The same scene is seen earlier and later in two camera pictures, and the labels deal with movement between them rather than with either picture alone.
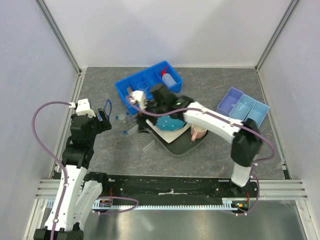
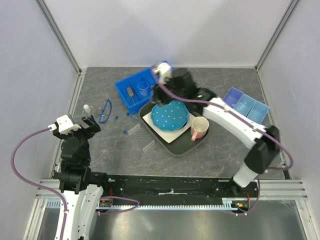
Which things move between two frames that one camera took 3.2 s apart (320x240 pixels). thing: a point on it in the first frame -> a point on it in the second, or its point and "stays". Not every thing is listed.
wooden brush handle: (129, 90) stays
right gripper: (142, 126) -> (160, 90)
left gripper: (104, 124) -> (94, 127)
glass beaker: (143, 85) stays
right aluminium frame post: (278, 29) stays
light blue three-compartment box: (240, 106) stays
